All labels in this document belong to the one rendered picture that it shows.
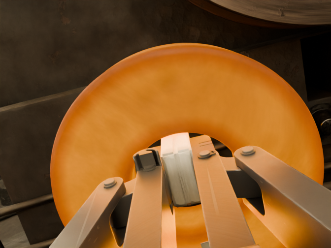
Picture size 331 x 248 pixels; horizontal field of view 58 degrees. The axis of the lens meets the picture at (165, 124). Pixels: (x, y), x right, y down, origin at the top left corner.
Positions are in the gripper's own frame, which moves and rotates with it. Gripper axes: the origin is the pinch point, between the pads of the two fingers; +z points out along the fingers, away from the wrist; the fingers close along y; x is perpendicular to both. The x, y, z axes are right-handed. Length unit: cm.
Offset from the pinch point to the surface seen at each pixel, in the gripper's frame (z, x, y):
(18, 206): 21.3, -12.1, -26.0
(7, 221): 161, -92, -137
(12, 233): 143, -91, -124
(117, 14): 29.2, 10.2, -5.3
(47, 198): 21.3, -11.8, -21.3
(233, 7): 13.7, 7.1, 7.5
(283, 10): 13.6, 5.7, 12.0
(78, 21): 29.2, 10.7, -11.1
